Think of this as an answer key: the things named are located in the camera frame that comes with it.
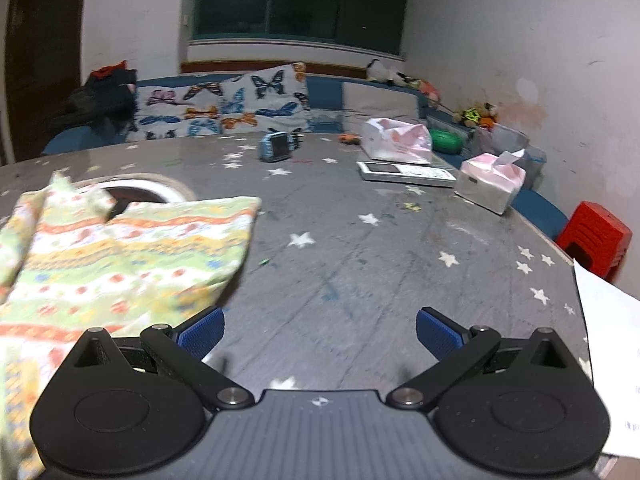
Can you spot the dark wooden door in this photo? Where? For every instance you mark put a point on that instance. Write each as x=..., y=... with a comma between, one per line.
x=42, y=60

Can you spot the grey star print table cover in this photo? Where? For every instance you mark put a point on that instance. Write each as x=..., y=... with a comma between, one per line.
x=360, y=260

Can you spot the white remote control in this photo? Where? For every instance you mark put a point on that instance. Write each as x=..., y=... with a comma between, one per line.
x=405, y=174

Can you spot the white and black plush toy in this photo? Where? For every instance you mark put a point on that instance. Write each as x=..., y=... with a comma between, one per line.
x=385, y=72

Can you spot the white paper sheet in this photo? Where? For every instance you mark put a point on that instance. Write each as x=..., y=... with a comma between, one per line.
x=612, y=360

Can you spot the blue toy camera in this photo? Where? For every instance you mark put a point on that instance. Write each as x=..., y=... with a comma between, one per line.
x=275, y=147

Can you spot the pile of dark clothes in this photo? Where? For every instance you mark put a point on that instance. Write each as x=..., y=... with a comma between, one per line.
x=97, y=100

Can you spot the clear plastic container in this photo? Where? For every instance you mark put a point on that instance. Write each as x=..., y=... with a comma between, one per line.
x=510, y=142

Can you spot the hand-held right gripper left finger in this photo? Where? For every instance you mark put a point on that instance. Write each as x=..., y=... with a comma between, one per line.
x=202, y=334

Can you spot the green ball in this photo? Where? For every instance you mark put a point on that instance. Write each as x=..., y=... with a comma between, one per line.
x=446, y=141

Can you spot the round white laundry basket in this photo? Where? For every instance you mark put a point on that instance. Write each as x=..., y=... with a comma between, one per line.
x=160, y=186

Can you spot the pink tissue pack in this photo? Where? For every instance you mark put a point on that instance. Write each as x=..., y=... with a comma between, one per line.
x=487, y=182

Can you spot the grey cushion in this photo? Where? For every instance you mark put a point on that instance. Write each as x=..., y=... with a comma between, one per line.
x=380, y=102

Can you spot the red plastic stool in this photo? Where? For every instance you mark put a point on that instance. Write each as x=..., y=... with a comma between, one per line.
x=595, y=237

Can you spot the green framed window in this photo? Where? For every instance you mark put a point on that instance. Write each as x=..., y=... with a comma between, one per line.
x=300, y=0

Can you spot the yellow green toy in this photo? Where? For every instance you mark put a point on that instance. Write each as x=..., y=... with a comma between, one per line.
x=472, y=116

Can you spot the wooden wall rail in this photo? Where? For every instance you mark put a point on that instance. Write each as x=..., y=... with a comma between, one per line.
x=330, y=67

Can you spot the butterfly print pillow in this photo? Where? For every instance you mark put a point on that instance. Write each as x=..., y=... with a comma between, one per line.
x=175, y=110
x=265, y=100

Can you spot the orange cloth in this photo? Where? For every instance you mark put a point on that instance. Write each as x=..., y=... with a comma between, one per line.
x=111, y=69

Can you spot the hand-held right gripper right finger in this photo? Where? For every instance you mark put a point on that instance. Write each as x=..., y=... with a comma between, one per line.
x=440, y=335

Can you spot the striped patterned green garment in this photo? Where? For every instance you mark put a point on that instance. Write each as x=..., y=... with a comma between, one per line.
x=115, y=260

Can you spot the pink plush toy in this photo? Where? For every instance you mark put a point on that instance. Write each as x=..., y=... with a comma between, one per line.
x=430, y=92

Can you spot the small orange toy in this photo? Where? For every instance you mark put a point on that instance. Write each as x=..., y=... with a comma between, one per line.
x=349, y=138

